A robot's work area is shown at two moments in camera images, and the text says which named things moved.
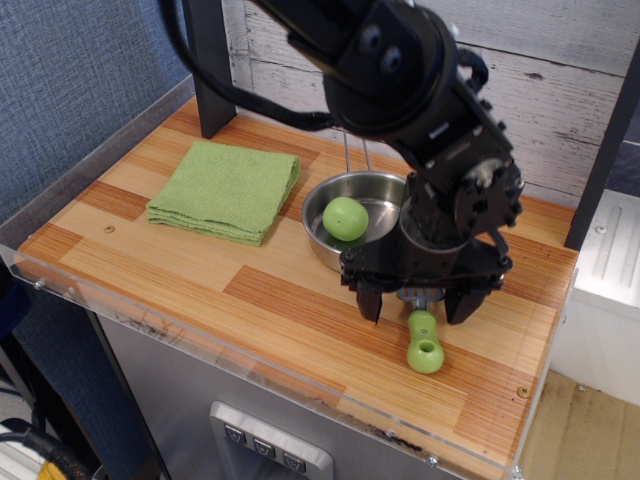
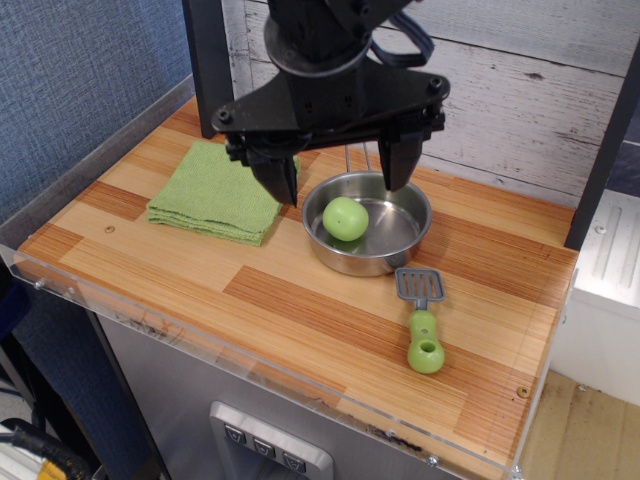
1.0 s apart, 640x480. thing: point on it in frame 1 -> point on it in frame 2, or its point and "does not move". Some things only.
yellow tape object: [50, 471] does not move
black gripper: [398, 264] -> [376, 101]
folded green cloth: [225, 191] does not move
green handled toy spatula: [425, 352] does not move
